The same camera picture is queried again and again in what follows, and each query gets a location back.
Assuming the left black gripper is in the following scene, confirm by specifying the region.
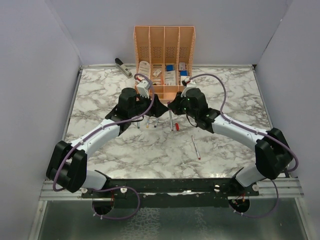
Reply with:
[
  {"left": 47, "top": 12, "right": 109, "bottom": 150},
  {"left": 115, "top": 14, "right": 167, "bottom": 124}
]
[{"left": 129, "top": 90, "right": 169, "bottom": 119}]

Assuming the white pen purple tip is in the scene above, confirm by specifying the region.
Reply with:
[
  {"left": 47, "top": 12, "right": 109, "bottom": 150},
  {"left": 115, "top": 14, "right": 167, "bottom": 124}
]
[{"left": 168, "top": 109, "right": 174, "bottom": 131}]

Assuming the white pen yellow tip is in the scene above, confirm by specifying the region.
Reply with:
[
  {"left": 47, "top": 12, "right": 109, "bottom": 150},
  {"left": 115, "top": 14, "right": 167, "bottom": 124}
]
[{"left": 146, "top": 117, "right": 150, "bottom": 128}]

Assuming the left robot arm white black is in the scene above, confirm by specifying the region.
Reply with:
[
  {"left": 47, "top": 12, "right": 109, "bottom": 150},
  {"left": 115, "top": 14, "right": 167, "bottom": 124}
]
[{"left": 46, "top": 87, "right": 168, "bottom": 198}]

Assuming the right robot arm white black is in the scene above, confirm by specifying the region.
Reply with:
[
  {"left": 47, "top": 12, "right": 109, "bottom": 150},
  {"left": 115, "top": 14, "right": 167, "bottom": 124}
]
[{"left": 168, "top": 88, "right": 293, "bottom": 196}]

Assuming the red pen cap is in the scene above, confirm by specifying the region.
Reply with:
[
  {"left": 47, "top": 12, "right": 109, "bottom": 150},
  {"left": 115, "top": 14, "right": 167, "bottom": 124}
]
[{"left": 175, "top": 122, "right": 180, "bottom": 131}]

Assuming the white pen red tip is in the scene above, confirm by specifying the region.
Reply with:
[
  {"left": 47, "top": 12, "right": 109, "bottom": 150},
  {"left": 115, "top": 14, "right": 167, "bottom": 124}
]
[{"left": 191, "top": 135, "right": 201, "bottom": 160}]

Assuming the white red box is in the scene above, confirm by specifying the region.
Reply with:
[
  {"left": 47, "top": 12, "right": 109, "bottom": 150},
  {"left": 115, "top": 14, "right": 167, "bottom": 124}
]
[{"left": 180, "top": 75, "right": 190, "bottom": 86}]

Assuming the white label packet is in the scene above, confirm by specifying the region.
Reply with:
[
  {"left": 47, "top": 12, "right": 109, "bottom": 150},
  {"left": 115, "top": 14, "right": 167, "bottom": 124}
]
[{"left": 164, "top": 70, "right": 177, "bottom": 86}]

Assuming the blue box in organizer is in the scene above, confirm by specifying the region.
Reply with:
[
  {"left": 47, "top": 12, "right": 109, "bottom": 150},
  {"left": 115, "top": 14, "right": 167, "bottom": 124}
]
[{"left": 165, "top": 64, "right": 175, "bottom": 72}]

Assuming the small pink white box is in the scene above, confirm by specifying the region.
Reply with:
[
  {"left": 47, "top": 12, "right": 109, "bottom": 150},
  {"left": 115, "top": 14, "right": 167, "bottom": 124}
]
[{"left": 178, "top": 62, "right": 188, "bottom": 71}]

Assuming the white oval card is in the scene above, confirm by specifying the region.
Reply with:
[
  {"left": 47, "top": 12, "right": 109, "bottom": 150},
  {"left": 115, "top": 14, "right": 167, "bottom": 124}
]
[{"left": 137, "top": 60, "right": 151, "bottom": 79}]

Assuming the orange desk organizer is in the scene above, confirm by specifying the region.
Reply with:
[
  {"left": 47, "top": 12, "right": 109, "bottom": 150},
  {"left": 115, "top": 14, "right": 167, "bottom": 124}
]
[{"left": 133, "top": 25, "right": 196, "bottom": 104}]

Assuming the black grey stapler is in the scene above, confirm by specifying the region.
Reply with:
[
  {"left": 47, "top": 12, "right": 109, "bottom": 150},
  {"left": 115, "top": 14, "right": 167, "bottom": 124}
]
[{"left": 114, "top": 57, "right": 133, "bottom": 78}]

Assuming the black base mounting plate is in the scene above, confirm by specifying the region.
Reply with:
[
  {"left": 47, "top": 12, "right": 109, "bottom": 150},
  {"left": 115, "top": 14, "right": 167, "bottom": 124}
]
[{"left": 81, "top": 178, "right": 259, "bottom": 209}]

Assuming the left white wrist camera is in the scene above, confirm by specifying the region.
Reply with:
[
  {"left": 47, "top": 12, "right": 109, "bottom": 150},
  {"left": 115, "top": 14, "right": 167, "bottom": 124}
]
[{"left": 136, "top": 80, "right": 152, "bottom": 99}]

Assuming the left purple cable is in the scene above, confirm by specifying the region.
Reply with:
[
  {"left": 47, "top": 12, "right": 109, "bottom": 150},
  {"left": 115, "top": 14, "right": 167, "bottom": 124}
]
[{"left": 52, "top": 72, "right": 154, "bottom": 221}]

